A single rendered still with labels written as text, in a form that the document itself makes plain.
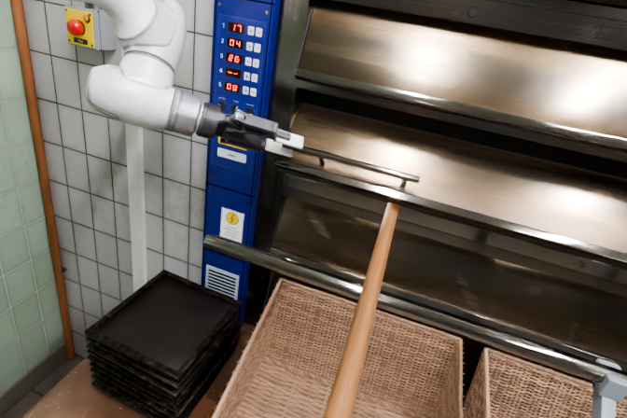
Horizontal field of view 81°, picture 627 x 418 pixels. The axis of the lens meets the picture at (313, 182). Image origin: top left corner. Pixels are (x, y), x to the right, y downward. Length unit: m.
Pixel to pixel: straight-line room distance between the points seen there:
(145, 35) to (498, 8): 0.71
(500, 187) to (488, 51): 0.30
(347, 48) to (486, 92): 0.33
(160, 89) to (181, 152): 0.42
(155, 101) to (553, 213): 0.87
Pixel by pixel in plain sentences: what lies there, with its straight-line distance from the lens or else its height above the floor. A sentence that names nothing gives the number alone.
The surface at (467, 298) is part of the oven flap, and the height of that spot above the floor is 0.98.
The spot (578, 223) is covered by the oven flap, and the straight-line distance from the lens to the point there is 0.99.
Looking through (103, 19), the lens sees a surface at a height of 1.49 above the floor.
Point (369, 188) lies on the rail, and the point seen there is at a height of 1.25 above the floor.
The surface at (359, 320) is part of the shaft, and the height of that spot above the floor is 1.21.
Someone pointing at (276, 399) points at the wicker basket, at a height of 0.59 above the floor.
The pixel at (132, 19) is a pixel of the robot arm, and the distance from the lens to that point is 0.83.
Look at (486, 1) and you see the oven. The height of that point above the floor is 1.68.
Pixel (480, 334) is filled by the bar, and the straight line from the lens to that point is 0.71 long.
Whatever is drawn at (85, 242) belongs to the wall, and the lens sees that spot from 1.66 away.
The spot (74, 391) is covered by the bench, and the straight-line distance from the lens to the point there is 1.30.
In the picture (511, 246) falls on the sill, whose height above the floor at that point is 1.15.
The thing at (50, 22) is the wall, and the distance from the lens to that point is 1.41.
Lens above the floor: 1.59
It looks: 24 degrees down
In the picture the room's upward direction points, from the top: 10 degrees clockwise
